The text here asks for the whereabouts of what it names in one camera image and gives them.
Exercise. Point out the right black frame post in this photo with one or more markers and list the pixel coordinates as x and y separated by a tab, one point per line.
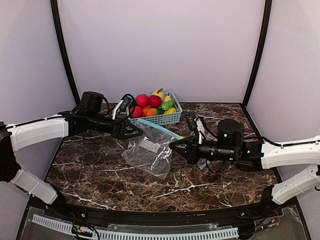
259	52

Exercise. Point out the left black frame post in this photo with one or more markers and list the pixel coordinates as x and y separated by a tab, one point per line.
63	50

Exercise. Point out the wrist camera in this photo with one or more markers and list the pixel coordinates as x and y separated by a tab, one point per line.
123	104
196	125

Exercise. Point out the blue plastic basket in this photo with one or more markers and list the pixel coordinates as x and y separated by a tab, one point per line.
161	118

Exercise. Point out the red apple front left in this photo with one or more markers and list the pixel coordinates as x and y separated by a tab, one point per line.
136	112

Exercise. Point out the red apple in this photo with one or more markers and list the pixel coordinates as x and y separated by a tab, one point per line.
142	100
154	101
136	112

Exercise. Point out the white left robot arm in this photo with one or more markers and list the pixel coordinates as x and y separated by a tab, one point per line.
85	116

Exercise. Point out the clear zip top bag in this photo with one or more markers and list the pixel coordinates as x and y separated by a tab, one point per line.
150	152

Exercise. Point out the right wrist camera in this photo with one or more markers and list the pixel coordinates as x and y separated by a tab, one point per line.
196	125

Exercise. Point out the red apple top left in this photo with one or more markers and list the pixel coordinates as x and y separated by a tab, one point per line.
142	100

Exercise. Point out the black frame post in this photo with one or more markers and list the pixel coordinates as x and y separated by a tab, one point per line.
63	50
259	52

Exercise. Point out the orange fruit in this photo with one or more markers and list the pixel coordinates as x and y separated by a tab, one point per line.
149	111

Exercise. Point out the white slotted cable duct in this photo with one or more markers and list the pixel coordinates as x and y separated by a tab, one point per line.
138	232

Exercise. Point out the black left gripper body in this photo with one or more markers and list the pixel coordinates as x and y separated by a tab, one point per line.
116	128

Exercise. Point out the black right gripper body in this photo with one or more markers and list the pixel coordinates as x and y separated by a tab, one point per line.
192	150

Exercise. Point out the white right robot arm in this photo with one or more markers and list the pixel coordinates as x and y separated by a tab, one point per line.
251	154

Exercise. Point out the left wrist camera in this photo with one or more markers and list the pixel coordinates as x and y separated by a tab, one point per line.
123	104

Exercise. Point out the yellow pear with leaf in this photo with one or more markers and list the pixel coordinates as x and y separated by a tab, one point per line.
159	93

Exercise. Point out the red apple top right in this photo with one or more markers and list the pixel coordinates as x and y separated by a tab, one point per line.
154	101

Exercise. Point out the yellow lemon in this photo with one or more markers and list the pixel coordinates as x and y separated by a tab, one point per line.
171	110

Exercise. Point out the black front rail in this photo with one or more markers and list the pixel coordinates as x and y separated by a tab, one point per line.
245	215

